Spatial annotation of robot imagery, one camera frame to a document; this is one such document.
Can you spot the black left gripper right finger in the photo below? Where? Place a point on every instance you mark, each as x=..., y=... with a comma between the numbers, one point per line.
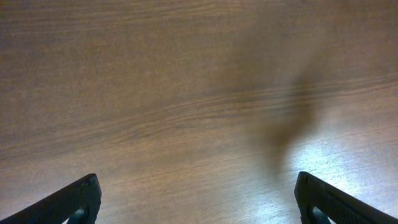
x=320, y=202

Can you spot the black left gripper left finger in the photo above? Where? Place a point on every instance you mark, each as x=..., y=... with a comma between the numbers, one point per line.
x=79, y=202

